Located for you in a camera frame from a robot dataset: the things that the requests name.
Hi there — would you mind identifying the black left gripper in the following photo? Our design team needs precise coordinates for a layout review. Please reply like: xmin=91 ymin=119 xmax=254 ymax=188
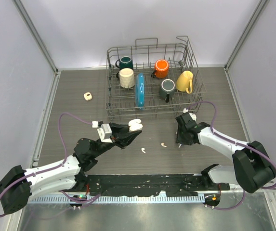
xmin=92 ymin=122 xmax=141 ymax=158

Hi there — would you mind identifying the yellow mug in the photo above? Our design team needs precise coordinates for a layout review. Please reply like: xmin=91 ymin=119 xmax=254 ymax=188
xmin=176 ymin=71 xmax=193 ymax=94

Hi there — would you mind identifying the dark green mug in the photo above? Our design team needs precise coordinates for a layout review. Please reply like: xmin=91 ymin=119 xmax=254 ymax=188
xmin=115 ymin=56 xmax=133 ymax=70

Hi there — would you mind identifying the cream ribbed mug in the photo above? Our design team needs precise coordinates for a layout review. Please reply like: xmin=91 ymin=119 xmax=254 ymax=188
xmin=117 ymin=68 xmax=135 ymax=89

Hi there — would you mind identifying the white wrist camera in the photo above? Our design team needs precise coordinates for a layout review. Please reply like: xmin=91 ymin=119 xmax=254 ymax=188
xmin=183 ymin=108 xmax=197 ymax=121
xmin=92 ymin=121 xmax=113 ymax=143

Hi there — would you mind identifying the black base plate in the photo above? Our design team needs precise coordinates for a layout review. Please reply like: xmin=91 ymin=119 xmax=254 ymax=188
xmin=64 ymin=174 xmax=230 ymax=197

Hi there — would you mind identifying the white earbud charging case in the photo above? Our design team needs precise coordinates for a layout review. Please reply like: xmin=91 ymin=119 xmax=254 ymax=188
xmin=128 ymin=118 xmax=143 ymax=132

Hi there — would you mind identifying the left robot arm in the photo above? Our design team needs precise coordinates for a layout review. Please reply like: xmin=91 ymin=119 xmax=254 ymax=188
xmin=0 ymin=119 xmax=143 ymax=216

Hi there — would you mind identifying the beige earbud charging case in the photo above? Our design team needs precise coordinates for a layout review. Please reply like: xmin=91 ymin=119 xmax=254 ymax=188
xmin=83 ymin=92 xmax=92 ymax=101

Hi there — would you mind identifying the grey mug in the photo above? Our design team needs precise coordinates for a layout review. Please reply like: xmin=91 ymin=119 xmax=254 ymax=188
xmin=159 ymin=79 xmax=176 ymax=103

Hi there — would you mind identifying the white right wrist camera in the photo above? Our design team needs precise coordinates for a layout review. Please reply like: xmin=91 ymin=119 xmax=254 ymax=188
xmin=183 ymin=108 xmax=197 ymax=121

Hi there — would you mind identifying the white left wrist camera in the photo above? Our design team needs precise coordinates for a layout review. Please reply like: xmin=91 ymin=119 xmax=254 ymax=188
xmin=92 ymin=121 xmax=113 ymax=143

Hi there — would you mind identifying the blue plastic plate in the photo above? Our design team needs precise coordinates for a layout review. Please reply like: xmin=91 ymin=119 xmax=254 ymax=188
xmin=135 ymin=73 xmax=145 ymax=109

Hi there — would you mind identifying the white slotted cable duct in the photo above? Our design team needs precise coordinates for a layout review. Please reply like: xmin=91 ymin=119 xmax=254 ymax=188
xmin=29 ymin=192 xmax=205 ymax=204

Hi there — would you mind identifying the grey wire dish rack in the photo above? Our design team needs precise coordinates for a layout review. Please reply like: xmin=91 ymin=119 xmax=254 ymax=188
xmin=105 ymin=36 xmax=206 ymax=119

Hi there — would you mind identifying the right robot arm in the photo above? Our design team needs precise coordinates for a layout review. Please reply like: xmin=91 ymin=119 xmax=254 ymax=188
xmin=176 ymin=112 xmax=276 ymax=193

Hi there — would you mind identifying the orange mug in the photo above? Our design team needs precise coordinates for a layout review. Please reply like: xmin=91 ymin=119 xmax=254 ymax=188
xmin=151 ymin=59 xmax=169 ymax=79

